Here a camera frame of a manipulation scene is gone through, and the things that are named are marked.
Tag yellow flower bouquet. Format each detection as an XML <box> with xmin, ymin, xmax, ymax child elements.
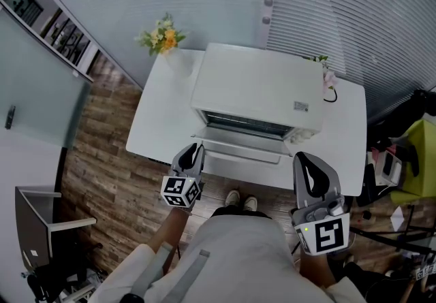
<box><xmin>134</xmin><ymin>12</ymin><xmax>188</xmax><ymax>57</ymax></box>

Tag white side table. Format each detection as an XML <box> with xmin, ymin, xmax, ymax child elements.
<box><xmin>14</xmin><ymin>185</ymin><xmax>97</xmax><ymax>277</ymax></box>

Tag white paper sheet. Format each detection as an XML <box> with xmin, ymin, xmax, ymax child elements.
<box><xmin>390</xmin><ymin>205</ymin><xmax>406</xmax><ymax>233</ymax></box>

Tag frosted glass door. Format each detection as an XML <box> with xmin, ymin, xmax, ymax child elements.
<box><xmin>0</xmin><ymin>5</ymin><xmax>93</xmax><ymax>151</ymax></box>

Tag white box device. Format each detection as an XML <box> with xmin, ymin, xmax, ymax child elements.
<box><xmin>373</xmin><ymin>148</ymin><xmax>403</xmax><ymax>187</ymax></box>

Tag black tripod stand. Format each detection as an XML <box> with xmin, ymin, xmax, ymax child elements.
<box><xmin>349</xmin><ymin>192</ymin><xmax>436</xmax><ymax>255</ymax></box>

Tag person's left white shoe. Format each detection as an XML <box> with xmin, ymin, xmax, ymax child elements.
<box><xmin>224</xmin><ymin>189</ymin><xmax>241</xmax><ymax>208</ymax></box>

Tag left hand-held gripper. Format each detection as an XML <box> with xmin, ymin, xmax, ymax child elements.
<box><xmin>159</xmin><ymin>143</ymin><xmax>206</xmax><ymax>210</ymax></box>

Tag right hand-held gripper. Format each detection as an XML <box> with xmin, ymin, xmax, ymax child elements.
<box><xmin>289</xmin><ymin>151</ymin><xmax>352</xmax><ymax>257</ymax></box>

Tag white stool frame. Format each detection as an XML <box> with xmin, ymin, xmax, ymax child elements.
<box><xmin>59</xmin><ymin>283</ymin><xmax>96</xmax><ymax>303</ymax></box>

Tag black office chair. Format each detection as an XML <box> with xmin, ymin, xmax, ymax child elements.
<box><xmin>25</xmin><ymin>243</ymin><xmax>105</xmax><ymax>303</ymax></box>
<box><xmin>364</xmin><ymin>89</ymin><xmax>436</xmax><ymax>207</ymax></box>

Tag white toaster oven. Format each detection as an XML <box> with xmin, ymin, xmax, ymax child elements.
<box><xmin>189</xmin><ymin>42</ymin><xmax>324</xmax><ymax>144</ymax></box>

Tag person's black trousers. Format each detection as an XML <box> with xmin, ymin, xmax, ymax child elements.
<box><xmin>211</xmin><ymin>205</ymin><xmax>272</xmax><ymax>220</ymax></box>

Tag person's right forearm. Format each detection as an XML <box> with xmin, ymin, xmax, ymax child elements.
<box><xmin>298</xmin><ymin>253</ymin><xmax>337</xmax><ymax>289</ymax></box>

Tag person's white shirt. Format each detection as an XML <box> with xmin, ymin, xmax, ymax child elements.
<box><xmin>87</xmin><ymin>216</ymin><xmax>367</xmax><ymax>303</ymax></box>

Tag black railing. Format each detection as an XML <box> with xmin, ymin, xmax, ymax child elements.
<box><xmin>39</xmin><ymin>8</ymin><xmax>93</xmax><ymax>67</ymax></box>

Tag black door handle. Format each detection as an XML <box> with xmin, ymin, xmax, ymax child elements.
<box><xmin>4</xmin><ymin>105</ymin><xmax>16</xmax><ymax>130</ymax></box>

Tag lime green chair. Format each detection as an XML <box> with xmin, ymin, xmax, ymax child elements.
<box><xmin>390</xmin><ymin>119</ymin><xmax>436</xmax><ymax>206</ymax></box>

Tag white vase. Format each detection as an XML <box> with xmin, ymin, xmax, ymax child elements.
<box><xmin>163</xmin><ymin>48</ymin><xmax>194</xmax><ymax>78</ymax></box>

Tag person's left forearm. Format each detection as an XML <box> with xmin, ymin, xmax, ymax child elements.
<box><xmin>146</xmin><ymin>206</ymin><xmax>190</xmax><ymax>255</ymax></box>

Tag white oven door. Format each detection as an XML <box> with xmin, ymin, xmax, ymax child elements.
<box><xmin>190</xmin><ymin>125</ymin><xmax>294</xmax><ymax>165</ymax></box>

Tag grey shoulder strap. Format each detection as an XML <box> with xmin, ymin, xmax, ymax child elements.
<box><xmin>131</xmin><ymin>242</ymin><xmax>174</xmax><ymax>299</ymax></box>
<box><xmin>165</xmin><ymin>249</ymin><xmax>211</xmax><ymax>303</ymax></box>

